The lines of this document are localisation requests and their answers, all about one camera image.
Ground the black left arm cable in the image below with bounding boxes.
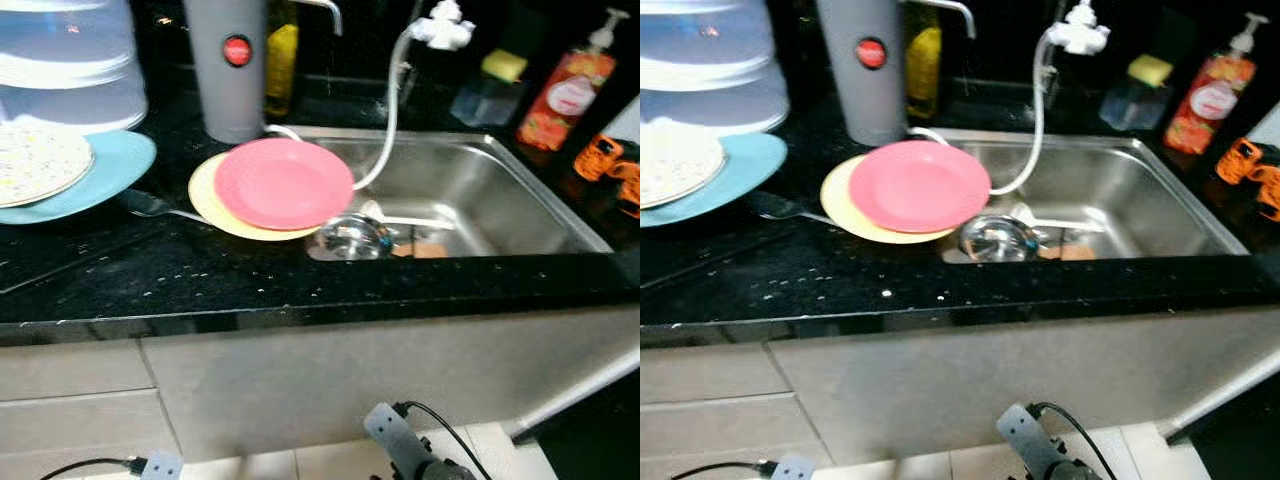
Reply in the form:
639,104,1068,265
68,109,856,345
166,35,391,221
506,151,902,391
38,457,146,480
670,459,779,480

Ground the stainless steel sink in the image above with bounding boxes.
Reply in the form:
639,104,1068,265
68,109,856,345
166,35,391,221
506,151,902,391
905,128,1251,264
270,125,613,263

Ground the steel serving utensil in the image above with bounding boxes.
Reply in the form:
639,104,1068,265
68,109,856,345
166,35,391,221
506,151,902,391
120,188,211,225
748,190,841,227

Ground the orange soap pump bottle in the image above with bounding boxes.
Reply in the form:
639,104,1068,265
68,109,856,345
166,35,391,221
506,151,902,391
1163,12,1271,156
517,8,631,153

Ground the steel bowl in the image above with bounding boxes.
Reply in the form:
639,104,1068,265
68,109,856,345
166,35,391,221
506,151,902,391
958,214,1041,264
318,212,398,261

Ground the pink plate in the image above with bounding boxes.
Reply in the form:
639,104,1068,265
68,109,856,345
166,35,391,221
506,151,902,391
848,140,992,234
213,137,355,232

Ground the floral print plate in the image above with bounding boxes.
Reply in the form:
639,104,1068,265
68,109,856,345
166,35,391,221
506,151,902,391
0,120,95,209
640,122,726,209

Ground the white faucet filter head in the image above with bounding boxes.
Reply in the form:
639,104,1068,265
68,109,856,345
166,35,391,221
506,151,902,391
408,0,476,53
1045,0,1111,56

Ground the tiered translucent plastic container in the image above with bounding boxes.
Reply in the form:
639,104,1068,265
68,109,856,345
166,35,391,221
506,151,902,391
0,0,149,134
640,0,791,136

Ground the pale yellow plate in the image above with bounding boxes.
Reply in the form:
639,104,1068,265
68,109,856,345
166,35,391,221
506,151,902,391
820,153,956,245
188,152,323,243

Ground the white board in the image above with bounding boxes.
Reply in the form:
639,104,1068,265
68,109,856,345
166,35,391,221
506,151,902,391
605,95,641,146
1245,100,1280,151

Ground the grey thermos jug red sticker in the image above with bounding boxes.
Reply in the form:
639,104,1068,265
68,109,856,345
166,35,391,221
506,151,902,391
183,0,269,145
815,0,909,148

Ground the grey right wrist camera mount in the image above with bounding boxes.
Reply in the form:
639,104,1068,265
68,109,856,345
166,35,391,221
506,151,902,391
363,402,436,479
995,403,1066,479

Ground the steel spoon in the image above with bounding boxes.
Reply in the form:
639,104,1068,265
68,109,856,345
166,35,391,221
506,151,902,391
358,200,456,231
1005,203,1106,236

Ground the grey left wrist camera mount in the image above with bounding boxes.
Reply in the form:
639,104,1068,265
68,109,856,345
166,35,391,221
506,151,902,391
770,452,816,480
140,450,184,480

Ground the yellow oil bottle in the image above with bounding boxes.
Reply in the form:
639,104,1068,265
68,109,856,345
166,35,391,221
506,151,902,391
905,0,943,121
265,0,300,119

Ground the clear plastic sponge holder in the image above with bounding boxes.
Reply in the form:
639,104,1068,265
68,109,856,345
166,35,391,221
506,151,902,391
1100,75,1171,131
450,70,526,128

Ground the white hose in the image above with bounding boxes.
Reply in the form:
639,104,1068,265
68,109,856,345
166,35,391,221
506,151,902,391
262,28,416,191
905,30,1056,197

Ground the yellow sponge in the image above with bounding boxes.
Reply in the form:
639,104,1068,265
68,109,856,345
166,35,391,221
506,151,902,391
1127,54,1174,89
482,49,528,84

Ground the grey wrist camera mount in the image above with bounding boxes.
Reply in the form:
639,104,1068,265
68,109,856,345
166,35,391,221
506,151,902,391
770,452,816,480
363,402,436,479
995,403,1066,479
140,450,184,480

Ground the steel faucet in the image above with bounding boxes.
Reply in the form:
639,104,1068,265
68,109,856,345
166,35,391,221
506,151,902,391
295,0,344,37
915,0,977,39

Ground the light blue plate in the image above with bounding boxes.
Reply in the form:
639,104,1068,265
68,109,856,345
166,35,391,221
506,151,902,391
0,130,158,225
640,132,789,228

